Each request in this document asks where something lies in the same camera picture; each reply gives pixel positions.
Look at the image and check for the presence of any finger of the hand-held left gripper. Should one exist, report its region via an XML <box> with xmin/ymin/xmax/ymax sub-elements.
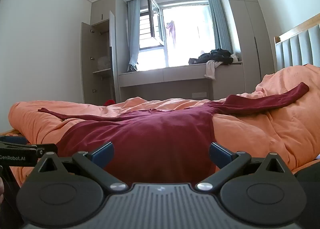
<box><xmin>0</xmin><ymin>136</ymin><xmax>38</xmax><ymax>150</ymax></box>

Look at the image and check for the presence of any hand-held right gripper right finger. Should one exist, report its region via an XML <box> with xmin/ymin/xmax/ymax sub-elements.
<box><xmin>196</xmin><ymin>142</ymin><xmax>293</xmax><ymax>192</ymax></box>

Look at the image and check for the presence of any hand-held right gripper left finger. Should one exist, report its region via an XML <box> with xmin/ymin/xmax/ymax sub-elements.
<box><xmin>34</xmin><ymin>142</ymin><xmax>128</xmax><ymax>192</ymax></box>

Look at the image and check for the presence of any maroon long-sleeve shirt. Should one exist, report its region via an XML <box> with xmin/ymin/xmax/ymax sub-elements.
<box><xmin>38</xmin><ymin>82</ymin><xmax>310</xmax><ymax>185</ymax></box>

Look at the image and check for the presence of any pile of dark clothes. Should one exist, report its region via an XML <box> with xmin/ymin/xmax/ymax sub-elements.
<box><xmin>188</xmin><ymin>48</ymin><xmax>234</xmax><ymax>66</ymax></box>

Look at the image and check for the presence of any orange duvet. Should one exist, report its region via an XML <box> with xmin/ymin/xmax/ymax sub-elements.
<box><xmin>9</xmin><ymin>64</ymin><xmax>320</xmax><ymax>187</ymax></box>

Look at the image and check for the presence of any white cloth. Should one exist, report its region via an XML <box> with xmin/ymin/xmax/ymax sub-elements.
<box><xmin>204</xmin><ymin>54</ymin><xmax>242</xmax><ymax>80</ymax></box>

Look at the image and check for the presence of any open grey wardrobe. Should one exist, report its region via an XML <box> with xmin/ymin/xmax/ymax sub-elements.
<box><xmin>80</xmin><ymin>0</ymin><xmax>118</xmax><ymax>106</ymax></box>

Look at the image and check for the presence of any folded white blanket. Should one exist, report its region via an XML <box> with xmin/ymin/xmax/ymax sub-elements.
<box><xmin>97</xmin><ymin>55</ymin><xmax>111</xmax><ymax>71</ymax></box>

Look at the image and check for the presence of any grey window bench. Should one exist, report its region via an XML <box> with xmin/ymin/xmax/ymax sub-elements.
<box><xmin>118</xmin><ymin>61</ymin><xmax>244</xmax><ymax>103</ymax></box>

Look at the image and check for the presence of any tall grey closed wardrobe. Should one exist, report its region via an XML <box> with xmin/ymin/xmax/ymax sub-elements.
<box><xmin>220</xmin><ymin>0</ymin><xmax>275</xmax><ymax>94</ymax></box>

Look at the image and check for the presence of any window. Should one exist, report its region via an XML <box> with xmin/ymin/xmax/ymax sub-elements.
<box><xmin>136</xmin><ymin>0</ymin><xmax>218</xmax><ymax>69</ymax></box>

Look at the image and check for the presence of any short blue-grey curtain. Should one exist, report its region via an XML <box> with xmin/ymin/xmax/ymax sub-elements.
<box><xmin>127</xmin><ymin>0</ymin><xmax>140</xmax><ymax>69</ymax></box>

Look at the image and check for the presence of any grey padded headboard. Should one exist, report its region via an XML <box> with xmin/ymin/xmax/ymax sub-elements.
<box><xmin>274</xmin><ymin>12</ymin><xmax>320</xmax><ymax>73</ymax></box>

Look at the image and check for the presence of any hanging pink garment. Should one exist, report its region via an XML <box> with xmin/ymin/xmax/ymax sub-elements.
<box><xmin>165</xmin><ymin>20</ymin><xmax>177</xmax><ymax>48</ymax></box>

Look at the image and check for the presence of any long blue-grey curtain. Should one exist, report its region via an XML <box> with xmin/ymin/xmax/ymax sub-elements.
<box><xmin>205</xmin><ymin>0</ymin><xmax>234</xmax><ymax>53</ymax></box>

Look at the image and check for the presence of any open window sash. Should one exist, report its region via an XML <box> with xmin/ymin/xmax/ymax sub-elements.
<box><xmin>147</xmin><ymin>0</ymin><xmax>166</xmax><ymax>45</ymax></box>

